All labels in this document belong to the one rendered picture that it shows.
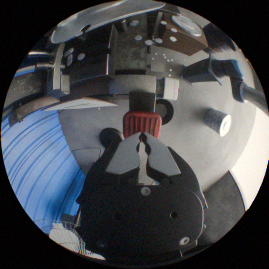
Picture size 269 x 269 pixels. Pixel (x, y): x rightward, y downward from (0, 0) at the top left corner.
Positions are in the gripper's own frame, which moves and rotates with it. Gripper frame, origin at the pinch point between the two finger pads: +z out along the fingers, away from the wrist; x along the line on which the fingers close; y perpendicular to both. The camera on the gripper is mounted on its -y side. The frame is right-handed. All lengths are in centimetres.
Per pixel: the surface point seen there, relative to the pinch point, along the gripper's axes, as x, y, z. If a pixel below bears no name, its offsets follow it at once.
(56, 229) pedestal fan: -37, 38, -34
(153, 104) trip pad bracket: 2.5, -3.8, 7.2
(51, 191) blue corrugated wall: -135, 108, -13
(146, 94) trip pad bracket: 0.9, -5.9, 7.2
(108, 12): -6.6, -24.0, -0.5
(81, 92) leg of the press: -22.8, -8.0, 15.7
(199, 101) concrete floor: 77, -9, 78
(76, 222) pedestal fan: -35, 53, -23
